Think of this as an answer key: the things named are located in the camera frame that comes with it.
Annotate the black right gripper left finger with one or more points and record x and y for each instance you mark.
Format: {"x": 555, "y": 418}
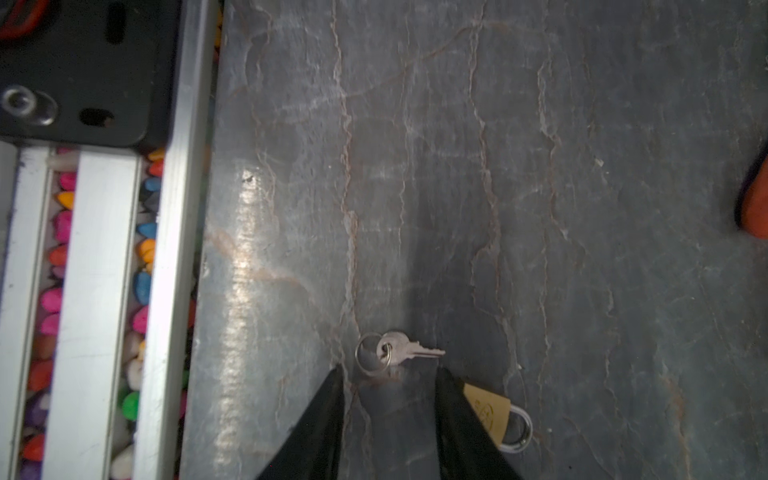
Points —
{"x": 313, "y": 448}

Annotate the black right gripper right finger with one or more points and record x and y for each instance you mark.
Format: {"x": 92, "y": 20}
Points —
{"x": 465, "y": 450}

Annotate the brass padlock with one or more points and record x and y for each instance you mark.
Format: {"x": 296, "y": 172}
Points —
{"x": 494, "y": 412}

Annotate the red rubber glove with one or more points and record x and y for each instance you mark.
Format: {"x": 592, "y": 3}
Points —
{"x": 752, "y": 211}

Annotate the small key near rail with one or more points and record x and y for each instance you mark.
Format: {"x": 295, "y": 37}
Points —
{"x": 375, "y": 353}

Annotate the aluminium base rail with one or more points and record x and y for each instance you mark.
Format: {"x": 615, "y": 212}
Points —
{"x": 98, "y": 248}

